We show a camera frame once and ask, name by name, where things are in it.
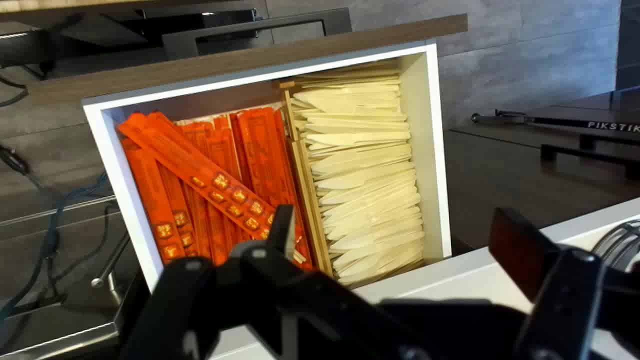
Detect blue floor cable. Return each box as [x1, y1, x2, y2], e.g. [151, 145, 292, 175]
[0, 168, 118, 323]

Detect white drawer dark wood front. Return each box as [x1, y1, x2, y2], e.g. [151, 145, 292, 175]
[29, 13, 468, 293]

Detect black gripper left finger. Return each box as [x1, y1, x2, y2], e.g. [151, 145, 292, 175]
[118, 204, 416, 360]

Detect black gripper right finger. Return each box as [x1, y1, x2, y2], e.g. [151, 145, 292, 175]
[488, 206, 606, 360]

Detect orange flat packet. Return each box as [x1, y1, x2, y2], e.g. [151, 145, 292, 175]
[174, 119, 245, 268]
[231, 106, 316, 270]
[121, 142, 188, 265]
[117, 110, 277, 240]

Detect black desk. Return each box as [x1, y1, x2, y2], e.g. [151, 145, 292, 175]
[0, 5, 355, 63]

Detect wooden drawer divider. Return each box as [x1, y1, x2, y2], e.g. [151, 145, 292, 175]
[278, 79, 336, 279]

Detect dark low table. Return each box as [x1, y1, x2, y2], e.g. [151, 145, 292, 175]
[468, 87, 640, 181]

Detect beige utensils in drawer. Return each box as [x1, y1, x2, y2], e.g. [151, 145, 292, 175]
[289, 63, 429, 289]

